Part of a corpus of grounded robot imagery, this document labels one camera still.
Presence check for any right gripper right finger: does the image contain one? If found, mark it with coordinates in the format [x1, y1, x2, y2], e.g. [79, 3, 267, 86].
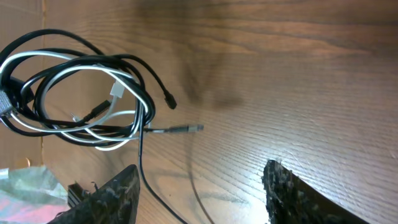
[262, 160, 367, 224]

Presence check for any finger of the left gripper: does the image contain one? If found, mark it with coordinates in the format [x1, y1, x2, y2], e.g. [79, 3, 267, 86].
[1, 77, 34, 118]

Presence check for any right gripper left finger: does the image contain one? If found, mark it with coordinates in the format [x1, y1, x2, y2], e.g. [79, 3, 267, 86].
[49, 164, 140, 224]

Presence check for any black USB cable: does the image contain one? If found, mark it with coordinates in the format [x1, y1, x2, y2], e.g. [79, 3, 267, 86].
[0, 29, 205, 224]

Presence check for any white USB cable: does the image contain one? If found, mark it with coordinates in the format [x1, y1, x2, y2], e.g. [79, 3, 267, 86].
[0, 50, 150, 152]

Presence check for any cardboard box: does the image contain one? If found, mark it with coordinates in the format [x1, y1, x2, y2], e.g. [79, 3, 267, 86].
[1, 0, 44, 169]

